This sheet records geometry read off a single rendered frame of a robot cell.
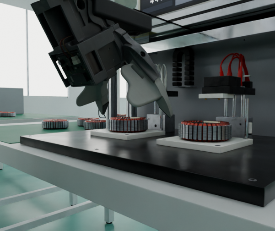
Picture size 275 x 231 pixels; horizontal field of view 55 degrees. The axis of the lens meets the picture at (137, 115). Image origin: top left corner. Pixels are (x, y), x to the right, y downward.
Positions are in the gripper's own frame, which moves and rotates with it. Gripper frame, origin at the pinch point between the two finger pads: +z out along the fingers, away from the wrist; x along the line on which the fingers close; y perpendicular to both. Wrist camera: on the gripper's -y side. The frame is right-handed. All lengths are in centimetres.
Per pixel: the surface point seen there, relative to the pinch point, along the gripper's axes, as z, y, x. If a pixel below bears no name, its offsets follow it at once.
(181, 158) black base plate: 9.1, -1.1, 4.8
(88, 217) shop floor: 116, -31, -135
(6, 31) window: -36, -195, -472
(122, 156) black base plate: 6.3, 3.8, -3.2
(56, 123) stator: 19, -18, -72
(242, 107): 17.4, -30.7, 2.2
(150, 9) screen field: -10, -45, -27
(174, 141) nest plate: 12.3, -8.7, -2.6
